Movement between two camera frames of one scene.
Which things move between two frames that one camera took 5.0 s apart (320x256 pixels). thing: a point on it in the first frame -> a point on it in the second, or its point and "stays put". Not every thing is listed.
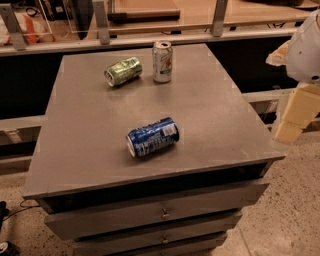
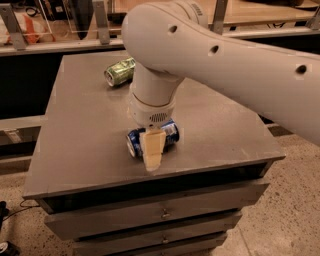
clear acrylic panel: (77, 16) stays put
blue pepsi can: (153, 137) stays put
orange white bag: (33, 25) stays put
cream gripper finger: (302, 109) -> (152, 117)
